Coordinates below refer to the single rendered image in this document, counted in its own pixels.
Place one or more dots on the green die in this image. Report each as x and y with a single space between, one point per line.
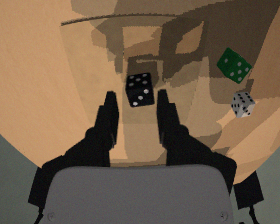
233 66

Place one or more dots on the white die with black pips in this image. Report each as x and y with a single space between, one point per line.
242 104

